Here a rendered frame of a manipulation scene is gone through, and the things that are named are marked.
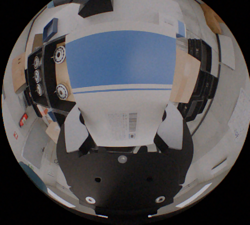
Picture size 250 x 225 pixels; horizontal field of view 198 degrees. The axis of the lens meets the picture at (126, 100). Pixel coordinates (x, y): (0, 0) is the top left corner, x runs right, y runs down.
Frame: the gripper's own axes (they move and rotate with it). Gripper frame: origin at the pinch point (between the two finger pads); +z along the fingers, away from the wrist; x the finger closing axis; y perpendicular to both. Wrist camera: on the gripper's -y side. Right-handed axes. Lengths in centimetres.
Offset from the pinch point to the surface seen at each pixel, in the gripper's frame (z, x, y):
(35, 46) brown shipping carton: 30, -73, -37
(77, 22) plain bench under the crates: 41, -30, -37
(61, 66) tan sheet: 27.8, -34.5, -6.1
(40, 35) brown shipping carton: 35, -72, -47
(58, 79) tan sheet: 27.8, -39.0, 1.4
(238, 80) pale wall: 13, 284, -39
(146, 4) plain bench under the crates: 41, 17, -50
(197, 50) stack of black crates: 59, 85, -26
